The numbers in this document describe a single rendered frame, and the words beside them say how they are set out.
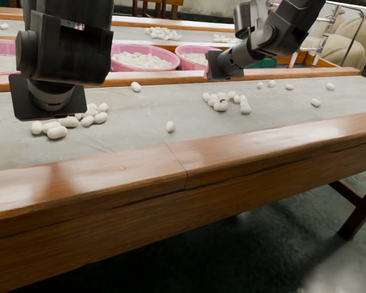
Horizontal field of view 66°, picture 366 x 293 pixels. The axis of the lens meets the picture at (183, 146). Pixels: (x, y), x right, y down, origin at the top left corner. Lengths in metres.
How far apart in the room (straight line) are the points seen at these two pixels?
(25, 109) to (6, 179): 0.11
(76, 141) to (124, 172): 0.15
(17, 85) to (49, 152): 0.15
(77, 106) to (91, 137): 0.15
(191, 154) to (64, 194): 0.24
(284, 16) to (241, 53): 0.11
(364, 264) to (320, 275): 0.28
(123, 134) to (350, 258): 1.36
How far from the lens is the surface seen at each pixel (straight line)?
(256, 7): 0.66
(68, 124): 0.64
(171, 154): 0.54
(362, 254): 1.77
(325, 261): 1.60
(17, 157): 0.58
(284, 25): 0.59
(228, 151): 0.59
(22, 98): 0.48
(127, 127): 0.65
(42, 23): 0.30
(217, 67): 0.70
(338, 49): 3.81
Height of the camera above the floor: 1.08
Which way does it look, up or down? 34 degrees down
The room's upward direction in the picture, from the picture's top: 12 degrees clockwise
